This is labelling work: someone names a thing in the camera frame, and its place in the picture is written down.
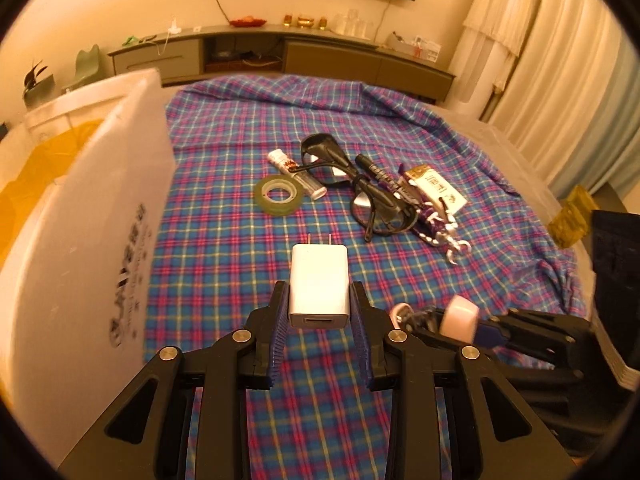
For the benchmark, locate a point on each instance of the yellow translucent packet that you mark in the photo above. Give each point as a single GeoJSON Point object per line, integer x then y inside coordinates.
{"type": "Point", "coordinates": [572, 215]}

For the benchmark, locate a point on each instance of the white standing air conditioner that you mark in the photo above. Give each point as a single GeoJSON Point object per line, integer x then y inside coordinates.
{"type": "Point", "coordinates": [475, 85]}

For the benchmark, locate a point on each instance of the small green object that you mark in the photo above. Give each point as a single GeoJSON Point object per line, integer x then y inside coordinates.
{"type": "Point", "coordinates": [131, 39]}

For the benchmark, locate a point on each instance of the white power adapter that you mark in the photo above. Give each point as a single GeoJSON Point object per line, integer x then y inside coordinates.
{"type": "Point", "coordinates": [173, 27]}

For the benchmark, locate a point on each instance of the clear tube with white cap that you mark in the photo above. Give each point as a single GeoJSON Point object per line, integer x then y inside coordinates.
{"type": "Point", "coordinates": [295, 172]}

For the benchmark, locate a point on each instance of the pink white round object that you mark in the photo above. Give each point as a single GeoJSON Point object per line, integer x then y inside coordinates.
{"type": "Point", "coordinates": [460, 322]}

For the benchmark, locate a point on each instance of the white gold tissue pack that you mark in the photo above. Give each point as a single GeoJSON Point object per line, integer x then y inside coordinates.
{"type": "Point", "coordinates": [440, 187]}

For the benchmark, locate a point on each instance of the white desktop organiser box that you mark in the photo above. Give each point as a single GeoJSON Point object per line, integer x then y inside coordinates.
{"type": "Point", "coordinates": [417, 47]}

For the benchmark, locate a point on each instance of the red plate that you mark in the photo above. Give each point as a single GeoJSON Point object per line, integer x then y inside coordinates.
{"type": "Point", "coordinates": [247, 22]}

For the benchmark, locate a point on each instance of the black marker pen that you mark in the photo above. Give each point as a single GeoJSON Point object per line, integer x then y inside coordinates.
{"type": "Point", "coordinates": [370, 165]}

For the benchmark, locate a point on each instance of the white USB wall charger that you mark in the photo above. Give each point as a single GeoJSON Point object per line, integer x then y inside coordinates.
{"type": "Point", "coordinates": [320, 280]}

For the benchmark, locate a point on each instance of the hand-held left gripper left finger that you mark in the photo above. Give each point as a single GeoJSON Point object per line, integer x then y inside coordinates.
{"type": "Point", "coordinates": [279, 350]}

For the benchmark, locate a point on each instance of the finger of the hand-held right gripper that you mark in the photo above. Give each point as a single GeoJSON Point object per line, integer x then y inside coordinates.
{"type": "Point", "coordinates": [427, 322]}
{"type": "Point", "coordinates": [487, 334]}

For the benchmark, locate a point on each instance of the cream curtain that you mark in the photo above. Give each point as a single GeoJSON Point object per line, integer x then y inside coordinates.
{"type": "Point", "coordinates": [575, 110]}

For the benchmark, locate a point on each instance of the long grey TV cabinet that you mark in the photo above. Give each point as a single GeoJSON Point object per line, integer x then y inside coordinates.
{"type": "Point", "coordinates": [325, 60]}

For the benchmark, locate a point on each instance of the yellow plastic bag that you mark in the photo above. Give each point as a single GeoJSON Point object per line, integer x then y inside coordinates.
{"type": "Point", "coordinates": [45, 160]}

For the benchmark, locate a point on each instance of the black glasses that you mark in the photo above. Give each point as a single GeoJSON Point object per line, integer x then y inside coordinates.
{"type": "Point", "coordinates": [325, 142]}

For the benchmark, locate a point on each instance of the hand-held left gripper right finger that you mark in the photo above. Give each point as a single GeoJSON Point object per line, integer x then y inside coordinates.
{"type": "Point", "coordinates": [362, 350]}

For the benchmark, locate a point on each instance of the green plastic chair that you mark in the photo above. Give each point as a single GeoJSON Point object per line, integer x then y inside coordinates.
{"type": "Point", "coordinates": [90, 67]}

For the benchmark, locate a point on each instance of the white lace cover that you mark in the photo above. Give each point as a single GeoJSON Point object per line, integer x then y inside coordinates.
{"type": "Point", "coordinates": [500, 5]}

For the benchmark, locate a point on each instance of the dark potted plant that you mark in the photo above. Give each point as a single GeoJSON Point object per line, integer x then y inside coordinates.
{"type": "Point", "coordinates": [34, 74]}

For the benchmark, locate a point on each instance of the clear tape roll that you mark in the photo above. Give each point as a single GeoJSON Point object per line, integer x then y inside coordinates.
{"type": "Point", "coordinates": [262, 201]}

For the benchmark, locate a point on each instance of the cluster of clear glass cups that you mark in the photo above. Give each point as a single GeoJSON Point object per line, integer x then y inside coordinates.
{"type": "Point", "coordinates": [352, 24]}

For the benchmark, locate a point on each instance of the wide amber glass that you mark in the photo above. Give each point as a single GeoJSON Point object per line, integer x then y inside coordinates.
{"type": "Point", "coordinates": [306, 21]}

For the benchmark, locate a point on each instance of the white plastic storage box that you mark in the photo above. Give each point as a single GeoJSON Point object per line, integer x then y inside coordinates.
{"type": "Point", "coordinates": [100, 210]}

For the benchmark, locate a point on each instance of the blue pink plaid cloth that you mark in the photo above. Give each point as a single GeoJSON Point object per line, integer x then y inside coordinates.
{"type": "Point", "coordinates": [225, 260]}

